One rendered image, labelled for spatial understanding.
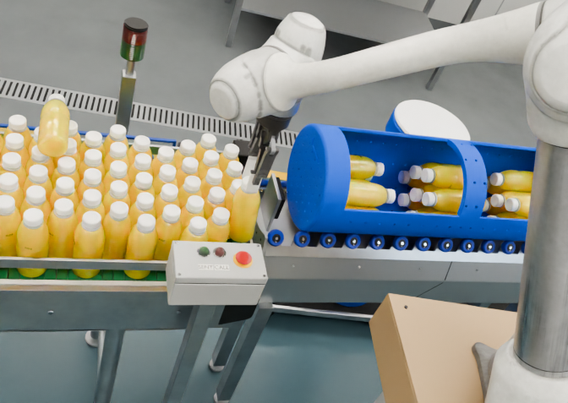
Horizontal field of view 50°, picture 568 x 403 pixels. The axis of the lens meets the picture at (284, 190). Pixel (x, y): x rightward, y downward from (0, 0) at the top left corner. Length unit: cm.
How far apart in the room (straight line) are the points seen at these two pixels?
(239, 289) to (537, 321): 63
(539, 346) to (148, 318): 95
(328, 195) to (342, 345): 131
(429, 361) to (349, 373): 133
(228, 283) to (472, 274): 90
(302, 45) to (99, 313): 82
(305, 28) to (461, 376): 76
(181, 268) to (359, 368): 150
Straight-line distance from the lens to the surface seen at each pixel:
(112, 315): 158
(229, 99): 104
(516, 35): 102
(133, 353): 245
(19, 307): 154
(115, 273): 152
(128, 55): 171
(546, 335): 101
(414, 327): 137
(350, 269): 175
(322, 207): 150
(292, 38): 117
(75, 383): 238
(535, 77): 79
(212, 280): 130
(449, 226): 171
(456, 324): 144
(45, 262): 144
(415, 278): 187
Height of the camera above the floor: 210
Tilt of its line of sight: 41 degrees down
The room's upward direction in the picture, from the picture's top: 22 degrees clockwise
